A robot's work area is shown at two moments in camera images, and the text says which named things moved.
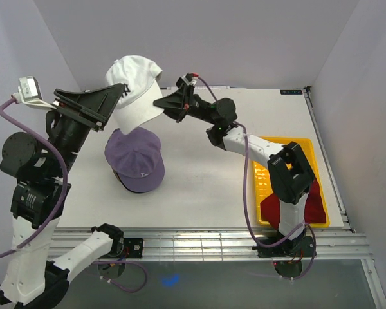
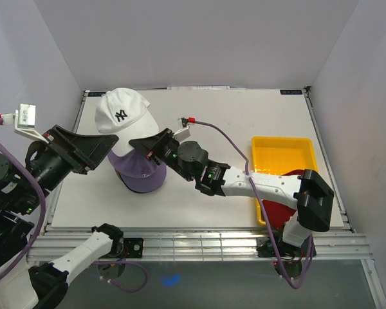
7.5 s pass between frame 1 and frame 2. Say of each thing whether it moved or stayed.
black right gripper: moved
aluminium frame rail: stayed
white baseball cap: moved
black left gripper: moved
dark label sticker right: stayed
